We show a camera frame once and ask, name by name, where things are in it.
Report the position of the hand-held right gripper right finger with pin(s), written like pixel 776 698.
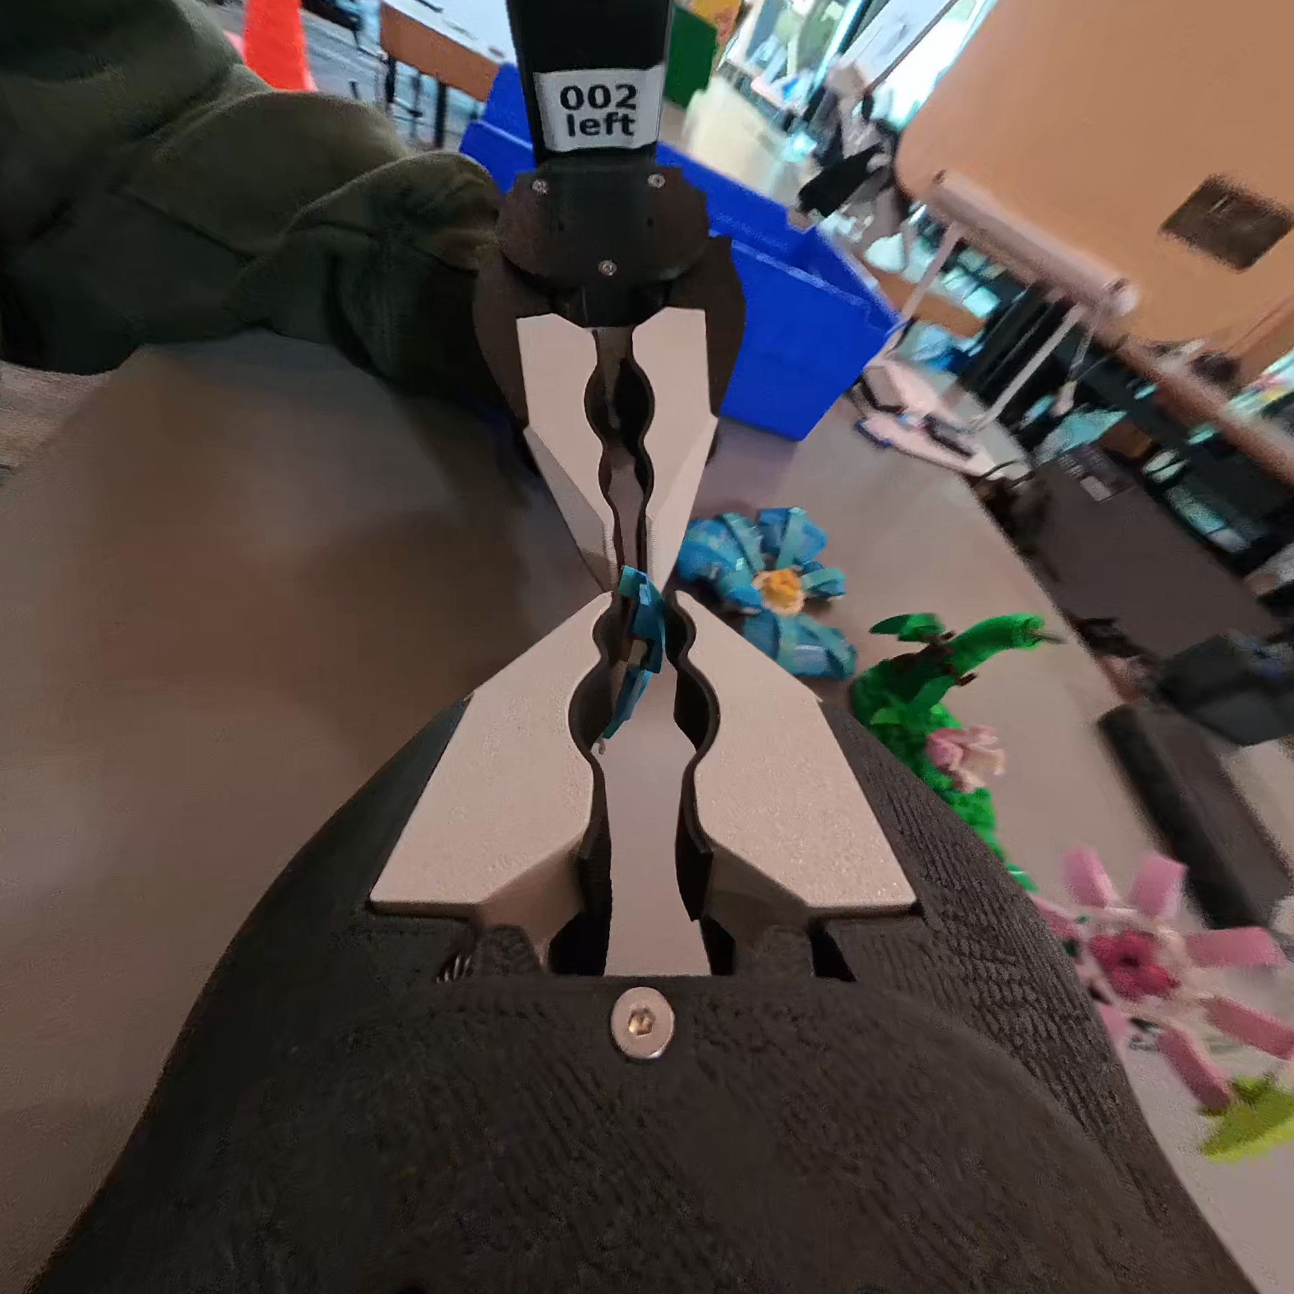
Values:
pixel 800 809

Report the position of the light wooden panel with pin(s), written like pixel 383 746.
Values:
pixel 1062 152

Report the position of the black power bank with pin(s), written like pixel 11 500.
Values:
pixel 1184 809

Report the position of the black equipment case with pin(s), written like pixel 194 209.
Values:
pixel 1142 546

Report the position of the person's left forearm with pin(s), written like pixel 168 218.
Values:
pixel 202 203

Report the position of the green lego plant pink flowers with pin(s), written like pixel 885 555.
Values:
pixel 911 698

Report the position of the blue plastic bin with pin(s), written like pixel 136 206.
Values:
pixel 800 335

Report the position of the dark grey charger box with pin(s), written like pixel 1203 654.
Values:
pixel 1234 689

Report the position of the green plastic bin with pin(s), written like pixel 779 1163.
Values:
pixel 694 51

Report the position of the blue white lego petal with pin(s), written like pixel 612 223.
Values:
pixel 640 618

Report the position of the orange traffic cone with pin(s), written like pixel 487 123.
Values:
pixel 279 41

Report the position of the white panel stand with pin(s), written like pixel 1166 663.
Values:
pixel 1022 239

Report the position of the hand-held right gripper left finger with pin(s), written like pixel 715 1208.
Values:
pixel 486 809

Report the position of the black white tool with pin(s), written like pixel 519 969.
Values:
pixel 840 187

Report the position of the blue lego flower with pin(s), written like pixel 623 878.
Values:
pixel 729 552

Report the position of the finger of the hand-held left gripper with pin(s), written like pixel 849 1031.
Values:
pixel 557 406
pixel 684 406

